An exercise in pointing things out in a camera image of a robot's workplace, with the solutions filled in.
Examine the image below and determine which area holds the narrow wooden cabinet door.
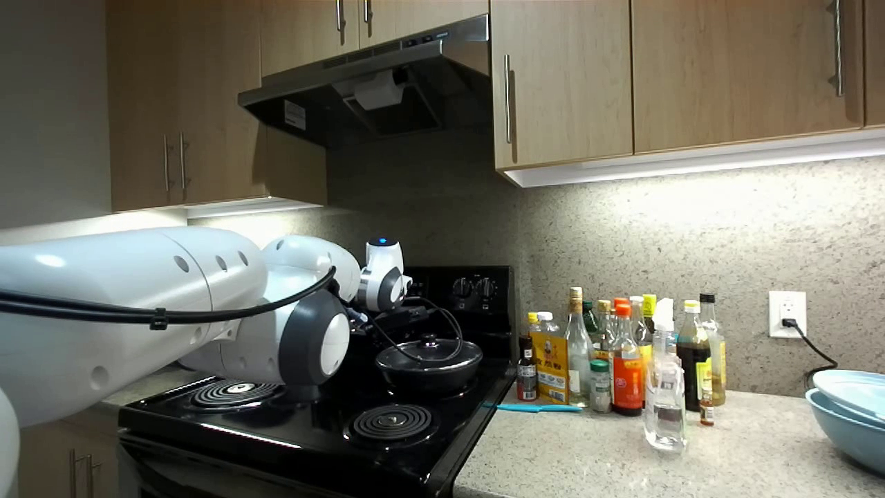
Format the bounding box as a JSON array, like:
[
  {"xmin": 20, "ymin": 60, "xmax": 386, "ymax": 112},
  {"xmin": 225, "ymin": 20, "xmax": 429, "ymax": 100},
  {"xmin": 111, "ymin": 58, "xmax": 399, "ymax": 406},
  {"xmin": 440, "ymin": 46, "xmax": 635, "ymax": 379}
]
[{"xmin": 490, "ymin": 0, "xmax": 635, "ymax": 172}]

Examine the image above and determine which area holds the clear spray bottle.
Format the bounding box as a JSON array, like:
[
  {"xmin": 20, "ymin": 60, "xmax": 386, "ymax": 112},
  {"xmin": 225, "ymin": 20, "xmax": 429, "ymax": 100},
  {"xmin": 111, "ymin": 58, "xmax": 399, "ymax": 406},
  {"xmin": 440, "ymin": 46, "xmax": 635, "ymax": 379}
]
[{"xmin": 641, "ymin": 295, "xmax": 689, "ymax": 457}]

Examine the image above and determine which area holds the bottle yellow green cap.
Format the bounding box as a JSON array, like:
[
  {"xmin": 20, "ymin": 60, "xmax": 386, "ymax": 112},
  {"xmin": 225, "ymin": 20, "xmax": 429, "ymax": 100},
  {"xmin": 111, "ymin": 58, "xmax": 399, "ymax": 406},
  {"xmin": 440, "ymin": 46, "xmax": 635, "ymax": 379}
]
[{"xmin": 640, "ymin": 291, "xmax": 657, "ymax": 371}]

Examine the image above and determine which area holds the wooden cabinet over hood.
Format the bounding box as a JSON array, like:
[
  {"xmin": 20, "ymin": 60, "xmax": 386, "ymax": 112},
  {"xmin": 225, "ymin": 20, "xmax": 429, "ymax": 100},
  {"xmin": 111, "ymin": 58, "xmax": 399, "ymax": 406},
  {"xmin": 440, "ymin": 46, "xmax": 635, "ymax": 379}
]
[{"xmin": 255, "ymin": 0, "xmax": 492, "ymax": 79}]

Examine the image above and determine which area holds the wooden base cabinet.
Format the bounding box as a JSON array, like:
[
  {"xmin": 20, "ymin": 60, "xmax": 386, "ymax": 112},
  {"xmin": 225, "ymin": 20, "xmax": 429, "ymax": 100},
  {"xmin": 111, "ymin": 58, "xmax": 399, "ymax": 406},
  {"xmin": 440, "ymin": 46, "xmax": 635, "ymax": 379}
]
[{"xmin": 21, "ymin": 410, "xmax": 126, "ymax": 498}]

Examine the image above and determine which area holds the small green lid jar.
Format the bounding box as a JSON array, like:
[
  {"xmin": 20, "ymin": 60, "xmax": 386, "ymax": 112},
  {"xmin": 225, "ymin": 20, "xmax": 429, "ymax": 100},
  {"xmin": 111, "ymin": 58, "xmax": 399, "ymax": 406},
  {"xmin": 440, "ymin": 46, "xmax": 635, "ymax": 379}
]
[{"xmin": 590, "ymin": 354, "xmax": 615, "ymax": 414}]

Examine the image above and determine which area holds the dark soy sauce bottle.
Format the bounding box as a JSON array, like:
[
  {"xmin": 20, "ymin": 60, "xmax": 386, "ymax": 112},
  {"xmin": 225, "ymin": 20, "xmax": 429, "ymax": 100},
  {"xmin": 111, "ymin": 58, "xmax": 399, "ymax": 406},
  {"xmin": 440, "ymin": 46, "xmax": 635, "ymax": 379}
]
[{"xmin": 675, "ymin": 298, "xmax": 713, "ymax": 412}]

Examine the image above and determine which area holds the black plug cable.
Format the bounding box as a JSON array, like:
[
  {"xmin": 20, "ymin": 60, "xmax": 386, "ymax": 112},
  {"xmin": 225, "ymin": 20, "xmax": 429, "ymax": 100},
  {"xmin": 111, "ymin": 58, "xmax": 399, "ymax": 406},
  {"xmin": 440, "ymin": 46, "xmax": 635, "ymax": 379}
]
[{"xmin": 776, "ymin": 314, "xmax": 840, "ymax": 382}]

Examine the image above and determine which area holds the wide wooden cabinet door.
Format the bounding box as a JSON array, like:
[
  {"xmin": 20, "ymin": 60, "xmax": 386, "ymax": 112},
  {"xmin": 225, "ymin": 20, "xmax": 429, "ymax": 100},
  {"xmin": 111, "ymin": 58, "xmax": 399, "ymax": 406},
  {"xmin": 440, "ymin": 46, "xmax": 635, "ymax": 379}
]
[{"xmin": 631, "ymin": 0, "xmax": 865, "ymax": 155}]

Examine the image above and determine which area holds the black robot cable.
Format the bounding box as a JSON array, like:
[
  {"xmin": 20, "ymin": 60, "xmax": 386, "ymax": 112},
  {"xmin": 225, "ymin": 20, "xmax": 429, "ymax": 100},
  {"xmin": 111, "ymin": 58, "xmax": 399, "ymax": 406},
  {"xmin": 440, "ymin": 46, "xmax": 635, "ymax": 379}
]
[{"xmin": 0, "ymin": 264, "xmax": 464, "ymax": 367}]

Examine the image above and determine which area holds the black frying pan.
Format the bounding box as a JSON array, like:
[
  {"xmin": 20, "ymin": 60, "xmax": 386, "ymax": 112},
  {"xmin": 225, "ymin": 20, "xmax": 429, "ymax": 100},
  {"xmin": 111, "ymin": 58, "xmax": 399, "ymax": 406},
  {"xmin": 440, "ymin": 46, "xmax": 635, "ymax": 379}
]
[{"xmin": 373, "ymin": 331, "xmax": 483, "ymax": 400}]

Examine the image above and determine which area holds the small burner coil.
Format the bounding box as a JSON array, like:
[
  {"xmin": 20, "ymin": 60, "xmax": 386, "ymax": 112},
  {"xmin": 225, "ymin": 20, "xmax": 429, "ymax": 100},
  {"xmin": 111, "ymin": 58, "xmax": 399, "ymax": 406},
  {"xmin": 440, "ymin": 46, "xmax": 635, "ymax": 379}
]
[{"xmin": 345, "ymin": 400, "xmax": 440, "ymax": 446}]

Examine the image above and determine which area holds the light blue bowl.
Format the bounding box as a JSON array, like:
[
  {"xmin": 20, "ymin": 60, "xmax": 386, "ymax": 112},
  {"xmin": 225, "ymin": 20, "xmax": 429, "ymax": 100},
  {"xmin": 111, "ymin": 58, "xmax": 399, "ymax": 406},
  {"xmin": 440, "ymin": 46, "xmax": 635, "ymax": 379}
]
[
  {"xmin": 801, "ymin": 388, "xmax": 885, "ymax": 477},
  {"xmin": 811, "ymin": 367, "xmax": 885, "ymax": 426}
]

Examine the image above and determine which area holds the large burner coil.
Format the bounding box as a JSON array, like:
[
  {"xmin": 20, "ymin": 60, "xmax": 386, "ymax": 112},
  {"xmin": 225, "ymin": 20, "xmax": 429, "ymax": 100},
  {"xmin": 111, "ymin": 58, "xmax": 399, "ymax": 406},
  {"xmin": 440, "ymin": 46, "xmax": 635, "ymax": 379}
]
[{"xmin": 187, "ymin": 379, "xmax": 280, "ymax": 412}]

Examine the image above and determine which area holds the stainless range hood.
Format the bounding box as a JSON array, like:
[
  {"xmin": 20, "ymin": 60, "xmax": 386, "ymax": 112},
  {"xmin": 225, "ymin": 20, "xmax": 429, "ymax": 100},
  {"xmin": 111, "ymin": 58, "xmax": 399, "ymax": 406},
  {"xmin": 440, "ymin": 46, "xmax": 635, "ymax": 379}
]
[{"xmin": 234, "ymin": 10, "xmax": 492, "ymax": 148}]

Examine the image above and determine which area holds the teal utensil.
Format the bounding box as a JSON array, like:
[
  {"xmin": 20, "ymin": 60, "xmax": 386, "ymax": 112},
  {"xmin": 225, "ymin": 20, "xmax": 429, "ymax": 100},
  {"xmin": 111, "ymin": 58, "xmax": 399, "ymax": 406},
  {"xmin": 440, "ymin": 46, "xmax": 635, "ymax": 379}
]
[{"xmin": 494, "ymin": 399, "xmax": 590, "ymax": 414}]

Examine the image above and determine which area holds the glass bottle gold cap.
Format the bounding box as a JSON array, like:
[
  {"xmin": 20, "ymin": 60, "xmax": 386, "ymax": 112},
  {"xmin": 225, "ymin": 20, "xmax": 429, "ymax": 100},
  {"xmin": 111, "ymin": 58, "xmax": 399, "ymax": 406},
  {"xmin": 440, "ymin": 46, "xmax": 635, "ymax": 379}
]
[{"xmin": 563, "ymin": 284, "xmax": 595, "ymax": 406}]

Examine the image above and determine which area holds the black electric stove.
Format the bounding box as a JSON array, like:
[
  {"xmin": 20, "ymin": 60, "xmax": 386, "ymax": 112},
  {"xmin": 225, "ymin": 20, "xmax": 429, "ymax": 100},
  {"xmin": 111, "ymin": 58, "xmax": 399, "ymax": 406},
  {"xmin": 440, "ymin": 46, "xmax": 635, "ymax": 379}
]
[{"xmin": 115, "ymin": 263, "xmax": 521, "ymax": 498}]

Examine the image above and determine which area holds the orange sauce bottle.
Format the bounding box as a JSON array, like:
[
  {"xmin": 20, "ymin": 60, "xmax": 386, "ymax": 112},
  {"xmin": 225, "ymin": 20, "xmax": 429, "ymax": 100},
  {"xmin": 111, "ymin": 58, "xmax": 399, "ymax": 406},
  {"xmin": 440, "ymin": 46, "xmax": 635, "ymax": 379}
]
[{"xmin": 609, "ymin": 295, "xmax": 648, "ymax": 418}]

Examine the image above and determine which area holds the under-cabinet light strip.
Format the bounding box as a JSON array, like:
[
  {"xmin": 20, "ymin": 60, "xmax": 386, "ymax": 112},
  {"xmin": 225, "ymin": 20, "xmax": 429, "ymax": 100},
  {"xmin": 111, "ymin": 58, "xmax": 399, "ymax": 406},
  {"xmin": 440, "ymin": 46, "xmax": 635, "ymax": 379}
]
[{"xmin": 504, "ymin": 127, "xmax": 885, "ymax": 191}]

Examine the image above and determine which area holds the small dark spice jar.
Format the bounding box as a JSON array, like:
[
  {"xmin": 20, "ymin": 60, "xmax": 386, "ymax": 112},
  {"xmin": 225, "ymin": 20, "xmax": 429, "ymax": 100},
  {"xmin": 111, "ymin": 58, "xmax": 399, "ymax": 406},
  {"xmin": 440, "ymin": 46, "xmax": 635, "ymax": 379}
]
[{"xmin": 515, "ymin": 334, "xmax": 539, "ymax": 403}]

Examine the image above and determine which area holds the white wall outlet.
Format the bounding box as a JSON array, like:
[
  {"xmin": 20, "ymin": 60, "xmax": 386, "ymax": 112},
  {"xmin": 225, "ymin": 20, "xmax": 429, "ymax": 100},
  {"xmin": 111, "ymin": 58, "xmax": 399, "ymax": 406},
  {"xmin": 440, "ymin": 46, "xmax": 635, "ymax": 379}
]
[{"xmin": 765, "ymin": 288, "xmax": 811, "ymax": 343}]

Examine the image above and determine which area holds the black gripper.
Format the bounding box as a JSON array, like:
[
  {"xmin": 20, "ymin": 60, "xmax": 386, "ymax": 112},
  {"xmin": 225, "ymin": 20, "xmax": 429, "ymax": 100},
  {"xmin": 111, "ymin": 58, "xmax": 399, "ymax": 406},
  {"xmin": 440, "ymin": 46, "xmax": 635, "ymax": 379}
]
[{"xmin": 363, "ymin": 307, "xmax": 427, "ymax": 358}]

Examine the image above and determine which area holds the wooden two-door wall cabinet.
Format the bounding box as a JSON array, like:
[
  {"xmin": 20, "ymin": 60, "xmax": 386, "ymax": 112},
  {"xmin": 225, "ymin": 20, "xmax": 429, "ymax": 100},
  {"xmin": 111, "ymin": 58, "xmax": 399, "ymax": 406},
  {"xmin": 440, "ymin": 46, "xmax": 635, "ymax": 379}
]
[{"xmin": 104, "ymin": 0, "xmax": 330, "ymax": 213}]

